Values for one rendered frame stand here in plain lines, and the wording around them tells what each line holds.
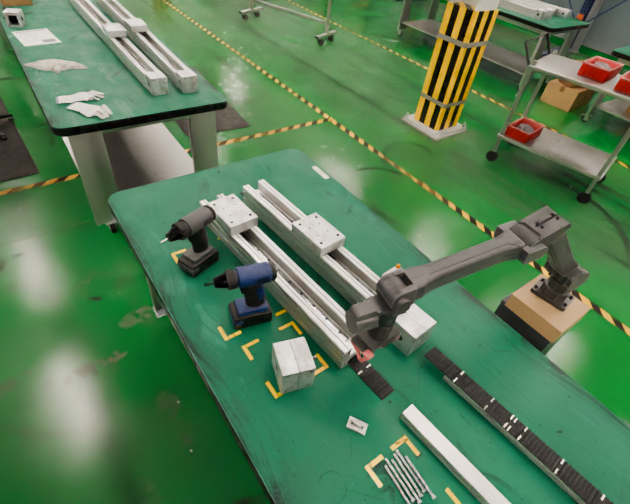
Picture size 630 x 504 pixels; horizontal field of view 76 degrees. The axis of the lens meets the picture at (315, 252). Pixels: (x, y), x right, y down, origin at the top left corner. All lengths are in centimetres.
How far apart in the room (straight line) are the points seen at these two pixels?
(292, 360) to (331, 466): 26
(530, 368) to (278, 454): 80
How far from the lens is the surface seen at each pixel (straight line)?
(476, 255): 102
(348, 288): 132
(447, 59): 424
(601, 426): 145
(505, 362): 141
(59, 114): 249
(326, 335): 117
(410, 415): 116
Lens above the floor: 181
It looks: 43 degrees down
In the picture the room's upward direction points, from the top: 9 degrees clockwise
